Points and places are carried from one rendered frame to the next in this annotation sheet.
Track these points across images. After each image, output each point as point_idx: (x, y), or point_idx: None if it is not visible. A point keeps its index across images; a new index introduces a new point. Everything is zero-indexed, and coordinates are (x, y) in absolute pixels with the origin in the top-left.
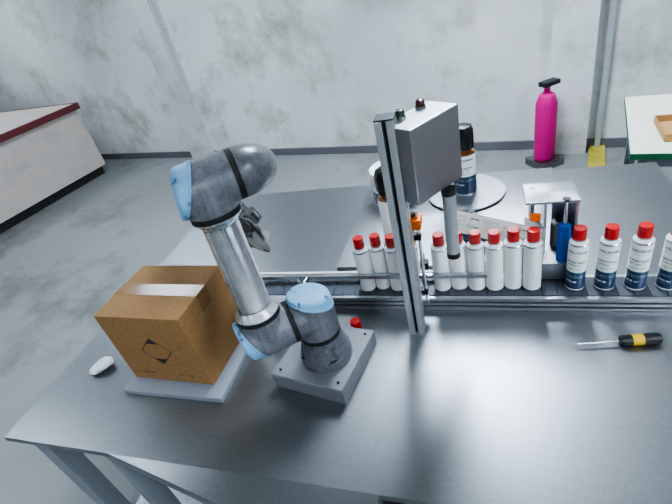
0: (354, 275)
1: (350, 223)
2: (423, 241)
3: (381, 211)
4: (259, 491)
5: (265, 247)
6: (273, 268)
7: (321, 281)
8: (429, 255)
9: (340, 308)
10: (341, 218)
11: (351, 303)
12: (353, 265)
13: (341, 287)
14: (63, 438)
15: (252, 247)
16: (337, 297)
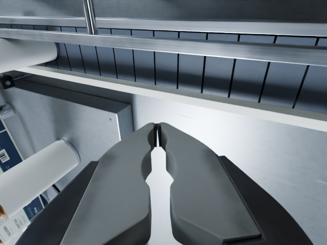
0: (6, 31)
1: (154, 219)
2: (41, 136)
3: (17, 183)
4: None
5: (138, 129)
6: (278, 170)
7: (127, 75)
8: (24, 107)
9: (101, 17)
10: (170, 236)
11: (75, 17)
12: (93, 111)
13: (86, 51)
14: None
15: (222, 155)
16: (82, 20)
